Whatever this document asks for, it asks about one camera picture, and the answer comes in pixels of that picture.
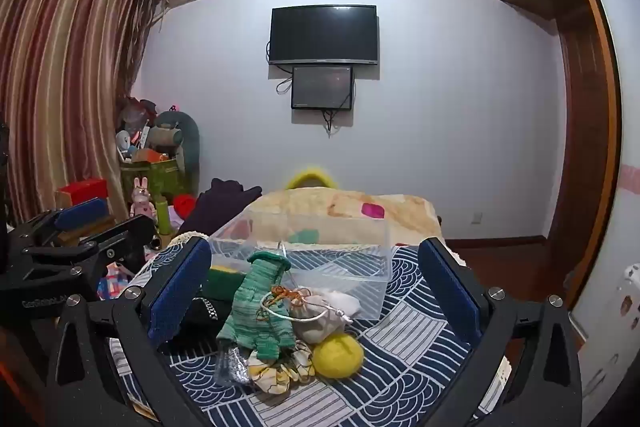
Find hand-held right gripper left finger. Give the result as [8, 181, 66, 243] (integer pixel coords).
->
[47, 234, 216, 427]

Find colourful checked cloth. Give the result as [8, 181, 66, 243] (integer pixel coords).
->
[96, 261, 137, 304]

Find beige printed blanket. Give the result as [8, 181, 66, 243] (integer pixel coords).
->
[245, 187, 444, 249]

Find green knitted glove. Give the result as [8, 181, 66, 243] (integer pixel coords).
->
[217, 251, 297, 364]

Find floral fabric scrunchie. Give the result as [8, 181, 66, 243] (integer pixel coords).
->
[247, 339, 317, 396]

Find pile of toys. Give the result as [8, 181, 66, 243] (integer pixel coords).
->
[116, 96, 182, 165]

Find yellow felt ball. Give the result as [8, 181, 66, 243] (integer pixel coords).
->
[312, 332, 366, 381]

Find green and yellow sponge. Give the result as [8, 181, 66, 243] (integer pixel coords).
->
[207, 263, 249, 303]

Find green cardboard box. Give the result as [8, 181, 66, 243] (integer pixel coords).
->
[120, 157, 184, 214]

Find black wall television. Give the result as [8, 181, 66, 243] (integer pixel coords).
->
[269, 5, 379, 66]

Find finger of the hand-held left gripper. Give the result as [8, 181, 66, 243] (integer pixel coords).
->
[25, 214, 157, 274]
[10, 197, 113, 254]

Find dark purple clothing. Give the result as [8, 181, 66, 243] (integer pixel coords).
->
[177, 178, 264, 236]

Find small black monitor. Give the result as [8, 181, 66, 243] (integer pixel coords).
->
[291, 65, 355, 112]

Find white sliding door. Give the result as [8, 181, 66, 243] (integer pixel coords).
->
[565, 0, 640, 427]

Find green bottle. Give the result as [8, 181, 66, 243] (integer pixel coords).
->
[155, 197, 171, 234]

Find red cloth item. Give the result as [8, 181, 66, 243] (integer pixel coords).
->
[172, 194, 201, 219]

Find clear plastic bag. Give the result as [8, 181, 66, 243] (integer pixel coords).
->
[215, 341, 257, 389]

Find clear plastic storage box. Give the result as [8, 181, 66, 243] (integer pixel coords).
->
[207, 209, 393, 321]

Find black sock with white print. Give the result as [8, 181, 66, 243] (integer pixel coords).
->
[169, 294, 236, 342]

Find beige drawstring pouch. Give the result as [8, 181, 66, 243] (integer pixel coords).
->
[272, 287, 362, 346]

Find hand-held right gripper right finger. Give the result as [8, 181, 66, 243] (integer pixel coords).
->
[417, 236, 583, 427]

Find cream knitted cloth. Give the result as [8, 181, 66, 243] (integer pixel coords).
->
[171, 231, 209, 250]

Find blue wave pattern blanket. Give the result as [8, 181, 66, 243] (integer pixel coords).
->
[107, 237, 512, 427]

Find striped brown curtain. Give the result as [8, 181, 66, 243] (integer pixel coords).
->
[0, 0, 162, 228]

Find black monitor cables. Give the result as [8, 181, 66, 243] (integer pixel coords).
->
[321, 109, 342, 138]

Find brown wooden wardrobe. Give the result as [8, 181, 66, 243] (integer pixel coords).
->
[484, 0, 624, 309]

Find red box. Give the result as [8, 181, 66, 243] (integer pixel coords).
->
[55, 178, 110, 208]

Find grey plush pillow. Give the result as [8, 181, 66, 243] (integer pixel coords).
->
[152, 109, 201, 196]

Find pink bunny toy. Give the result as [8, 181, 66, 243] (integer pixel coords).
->
[129, 177, 157, 221]

